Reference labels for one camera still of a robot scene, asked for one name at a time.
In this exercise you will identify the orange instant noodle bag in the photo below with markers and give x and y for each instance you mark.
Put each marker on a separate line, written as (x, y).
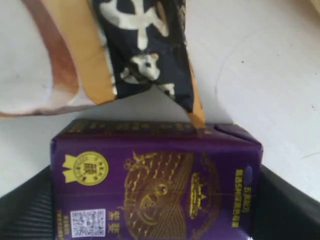
(59, 56)

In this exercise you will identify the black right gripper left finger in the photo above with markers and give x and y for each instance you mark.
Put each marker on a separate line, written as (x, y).
(26, 213)

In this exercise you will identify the purple milk carton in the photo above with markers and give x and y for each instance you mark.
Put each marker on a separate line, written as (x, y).
(154, 181)

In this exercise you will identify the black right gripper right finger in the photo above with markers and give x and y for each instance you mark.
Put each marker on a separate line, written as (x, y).
(282, 212)

